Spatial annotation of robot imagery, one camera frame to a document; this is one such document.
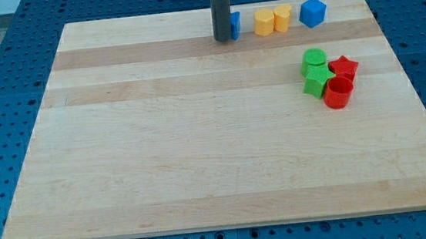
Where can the blue triangle block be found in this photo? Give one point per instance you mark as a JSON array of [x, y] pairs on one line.
[[235, 25]]

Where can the wooden board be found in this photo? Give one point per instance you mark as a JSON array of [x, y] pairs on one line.
[[150, 127]]

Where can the yellow hexagon block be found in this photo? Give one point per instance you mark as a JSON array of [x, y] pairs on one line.
[[264, 22]]

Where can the green star block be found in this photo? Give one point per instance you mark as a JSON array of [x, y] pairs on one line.
[[316, 79]]

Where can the green cylinder block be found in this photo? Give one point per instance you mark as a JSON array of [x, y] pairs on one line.
[[312, 57]]

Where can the yellow heart block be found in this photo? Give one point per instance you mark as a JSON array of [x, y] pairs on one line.
[[282, 14]]

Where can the red cylinder block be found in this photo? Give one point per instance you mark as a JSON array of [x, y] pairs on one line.
[[338, 92]]

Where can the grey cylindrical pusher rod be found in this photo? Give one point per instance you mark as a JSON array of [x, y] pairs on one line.
[[220, 10]]

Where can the red star block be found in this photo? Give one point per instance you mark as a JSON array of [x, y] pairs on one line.
[[343, 66]]

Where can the blue cube block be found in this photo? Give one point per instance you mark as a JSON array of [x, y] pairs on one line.
[[312, 13]]

